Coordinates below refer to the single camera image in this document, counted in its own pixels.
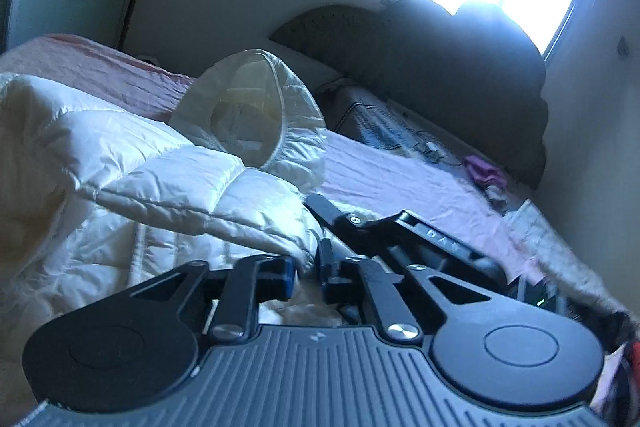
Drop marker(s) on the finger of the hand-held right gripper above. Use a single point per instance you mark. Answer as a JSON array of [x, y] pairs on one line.
[[334, 213]]

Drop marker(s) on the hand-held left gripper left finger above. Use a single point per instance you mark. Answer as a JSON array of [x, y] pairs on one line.
[[282, 278]]

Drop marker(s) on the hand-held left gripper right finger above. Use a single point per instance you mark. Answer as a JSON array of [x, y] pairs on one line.
[[327, 278]]

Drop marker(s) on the white puffer jacket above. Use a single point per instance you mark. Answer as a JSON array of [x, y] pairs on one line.
[[150, 187]]

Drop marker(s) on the pink bed sheet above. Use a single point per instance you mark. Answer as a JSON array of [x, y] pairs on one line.
[[400, 177]]

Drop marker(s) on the purple cloth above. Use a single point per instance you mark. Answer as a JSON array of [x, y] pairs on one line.
[[481, 171]]

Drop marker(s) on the patterned pillow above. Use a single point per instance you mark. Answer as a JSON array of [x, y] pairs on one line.
[[380, 122]]

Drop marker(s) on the patterned light blanket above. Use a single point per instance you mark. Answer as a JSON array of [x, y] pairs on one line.
[[560, 247]]

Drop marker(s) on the dark grey headboard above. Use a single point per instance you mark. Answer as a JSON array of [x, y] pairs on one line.
[[425, 57]]

